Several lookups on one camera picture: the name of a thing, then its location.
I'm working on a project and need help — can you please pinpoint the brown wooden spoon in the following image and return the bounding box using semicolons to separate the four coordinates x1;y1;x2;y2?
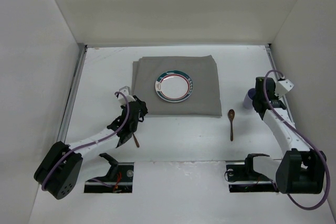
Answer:
228;109;235;142

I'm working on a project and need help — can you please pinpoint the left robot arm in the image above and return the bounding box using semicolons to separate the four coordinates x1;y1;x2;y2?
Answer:
34;92;148;200

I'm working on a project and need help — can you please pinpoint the white plate with coloured rim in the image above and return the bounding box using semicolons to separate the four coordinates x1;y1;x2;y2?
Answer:
154;70;194;103

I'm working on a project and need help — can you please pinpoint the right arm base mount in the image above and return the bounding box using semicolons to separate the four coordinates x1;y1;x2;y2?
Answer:
224;154;282;193

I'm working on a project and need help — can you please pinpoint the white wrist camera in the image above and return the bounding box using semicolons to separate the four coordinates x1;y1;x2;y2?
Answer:
275;79;295;98
114;86;135;105

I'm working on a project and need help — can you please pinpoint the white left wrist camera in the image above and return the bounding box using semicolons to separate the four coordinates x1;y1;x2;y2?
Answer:
114;86;135;105

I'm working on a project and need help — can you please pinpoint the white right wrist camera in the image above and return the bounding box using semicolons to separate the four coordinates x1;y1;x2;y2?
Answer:
275;79;295;98

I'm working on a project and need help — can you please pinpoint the grey cloth napkin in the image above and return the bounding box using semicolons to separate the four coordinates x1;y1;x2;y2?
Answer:
132;55;222;117

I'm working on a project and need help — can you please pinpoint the brown wooden fork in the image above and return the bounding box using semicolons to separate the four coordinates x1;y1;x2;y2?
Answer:
133;133;140;148

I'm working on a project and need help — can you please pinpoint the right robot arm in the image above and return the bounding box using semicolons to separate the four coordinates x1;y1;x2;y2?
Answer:
245;77;326;194

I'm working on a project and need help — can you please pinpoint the lilac cup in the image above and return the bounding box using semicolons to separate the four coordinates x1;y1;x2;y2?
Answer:
243;88;256;110

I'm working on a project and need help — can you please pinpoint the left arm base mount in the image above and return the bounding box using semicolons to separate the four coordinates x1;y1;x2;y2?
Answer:
83;153;134;194

